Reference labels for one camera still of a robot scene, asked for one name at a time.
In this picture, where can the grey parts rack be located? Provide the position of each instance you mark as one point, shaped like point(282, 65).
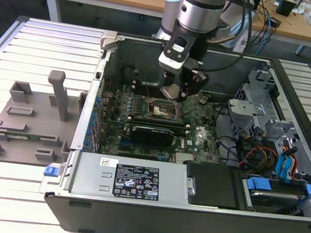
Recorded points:
point(38, 124)

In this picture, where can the green motherboard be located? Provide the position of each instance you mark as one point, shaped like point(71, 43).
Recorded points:
point(199, 141)

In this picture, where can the thin metal locking lever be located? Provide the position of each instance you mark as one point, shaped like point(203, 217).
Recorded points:
point(147, 91)

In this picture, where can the silver finned chipset heatsink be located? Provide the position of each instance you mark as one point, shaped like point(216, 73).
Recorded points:
point(183, 158)

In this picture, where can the small blue case latch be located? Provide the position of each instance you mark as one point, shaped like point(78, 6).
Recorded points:
point(51, 172)

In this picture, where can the round silver coin battery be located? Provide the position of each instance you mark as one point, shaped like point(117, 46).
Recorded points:
point(203, 100)

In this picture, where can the small black box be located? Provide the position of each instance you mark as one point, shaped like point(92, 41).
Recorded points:
point(286, 8)

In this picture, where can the silver power supply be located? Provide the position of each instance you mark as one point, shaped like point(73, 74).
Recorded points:
point(98, 178)

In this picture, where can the silver metal disk bay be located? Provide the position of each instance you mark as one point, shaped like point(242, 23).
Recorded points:
point(249, 119)

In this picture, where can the black graphics card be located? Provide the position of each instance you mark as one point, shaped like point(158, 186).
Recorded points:
point(152, 136)

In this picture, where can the black open PC case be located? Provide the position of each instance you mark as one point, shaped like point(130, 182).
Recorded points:
point(156, 220)

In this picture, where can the blue disk carrier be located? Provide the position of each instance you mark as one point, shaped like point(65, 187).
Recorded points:
point(258, 185)

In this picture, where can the hard disk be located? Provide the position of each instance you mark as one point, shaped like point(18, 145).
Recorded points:
point(273, 200)

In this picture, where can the black power adapter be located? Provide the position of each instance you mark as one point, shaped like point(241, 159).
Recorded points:
point(275, 22)

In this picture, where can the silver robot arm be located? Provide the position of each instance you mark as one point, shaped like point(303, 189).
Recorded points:
point(203, 0)

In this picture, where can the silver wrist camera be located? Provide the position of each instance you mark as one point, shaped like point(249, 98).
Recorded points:
point(171, 63)

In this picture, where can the white labelled box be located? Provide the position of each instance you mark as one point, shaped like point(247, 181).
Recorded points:
point(243, 44)

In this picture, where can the grey plastic case latch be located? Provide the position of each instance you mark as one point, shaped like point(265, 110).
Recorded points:
point(108, 38)

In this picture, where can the green RAM stick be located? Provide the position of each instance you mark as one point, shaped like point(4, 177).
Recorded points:
point(31, 137)

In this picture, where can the black plastic shroud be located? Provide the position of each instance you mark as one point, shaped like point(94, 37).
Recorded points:
point(212, 187)

